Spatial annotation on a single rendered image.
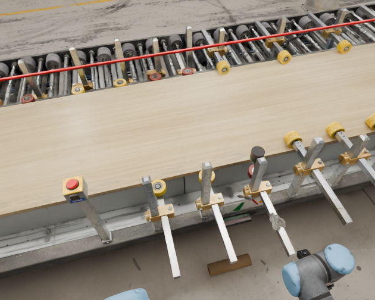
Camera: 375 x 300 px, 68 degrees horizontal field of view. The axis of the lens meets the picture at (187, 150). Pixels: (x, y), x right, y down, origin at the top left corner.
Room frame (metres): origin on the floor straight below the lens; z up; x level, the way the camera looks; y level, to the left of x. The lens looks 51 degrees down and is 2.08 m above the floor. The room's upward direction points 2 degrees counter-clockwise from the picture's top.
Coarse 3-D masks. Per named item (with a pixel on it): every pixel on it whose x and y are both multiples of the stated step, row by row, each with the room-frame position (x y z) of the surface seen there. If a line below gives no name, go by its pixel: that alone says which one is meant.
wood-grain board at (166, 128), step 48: (96, 96) 1.41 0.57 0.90; (144, 96) 1.39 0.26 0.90; (192, 96) 1.38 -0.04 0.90; (240, 96) 1.36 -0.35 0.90; (288, 96) 1.34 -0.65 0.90; (336, 96) 1.33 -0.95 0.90; (0, 144) 1.03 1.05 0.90; (48, 144) 1.02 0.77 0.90; (96, 144) 1.01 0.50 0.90; (144, 144) 1.00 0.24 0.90; (192, 144) 0.98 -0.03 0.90; (240, 144) 0.97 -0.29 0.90; (0, 192) 0.72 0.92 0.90; (48, 192) 0.71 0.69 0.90; (96, 192) 0.70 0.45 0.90
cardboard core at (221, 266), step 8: (240, 256) 0.64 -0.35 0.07; (248, 256) 0.63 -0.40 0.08; (208, 264) 0.59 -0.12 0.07; (216, 264) 0.58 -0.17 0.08; (224, 264) 0.58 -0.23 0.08; (232, 264) 0.58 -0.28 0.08; (240, 264) 0.58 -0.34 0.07; (248, 264) 0.58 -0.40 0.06; (216, 272) 0.54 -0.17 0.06; (224, 272) 0.54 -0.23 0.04
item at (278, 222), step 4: (272, 212) 0.58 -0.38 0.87; (272, 216) 0.56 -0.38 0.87; (276, 216) 0.55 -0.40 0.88; (272, 220) 0.54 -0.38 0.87; (276, 220) 0.54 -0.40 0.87; (280, 220) 0.53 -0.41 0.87; (284, 220) 0.54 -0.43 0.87; (276, 224) 0.51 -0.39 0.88; (280, 224) 0.52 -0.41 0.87; (284, 224) 0.51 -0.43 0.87; (276, 228) 0.50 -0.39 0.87; (280, 228) 0.50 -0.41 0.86
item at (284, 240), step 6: (264, 192) 0.69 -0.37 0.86; (264, 198) 0.66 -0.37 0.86; (264, 204) 0.63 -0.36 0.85; (270, 204) 0.62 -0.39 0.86; (270, 210) 0.59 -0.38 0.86; (282, 228) 0.50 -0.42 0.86; (282, 234) 0.47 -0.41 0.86; (282, 240) 0.45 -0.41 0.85; (288, 240) 0.44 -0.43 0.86; (288, 246) 0.42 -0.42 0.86; (288, 252) 0.39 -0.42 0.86; (294, 252) 0.39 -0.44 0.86
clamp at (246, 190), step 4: (260, 184) 0.73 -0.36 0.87; (264, 184) 0.73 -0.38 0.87; (244, 188) 0.71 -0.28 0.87; (248, 188) 0.71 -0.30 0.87; (260, 188) 0.71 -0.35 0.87; (264, 188) 0.71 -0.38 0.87; (268, 188) 0.71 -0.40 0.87; (272, 188) 0.71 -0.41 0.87; (244, 192) 0.70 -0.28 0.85; (248, 192) 0.69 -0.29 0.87; (252, 192) 0.69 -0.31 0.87; (256, 192) 0.69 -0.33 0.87; (268, 192) 0.70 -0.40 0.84; (252, 196) 0.68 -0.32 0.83
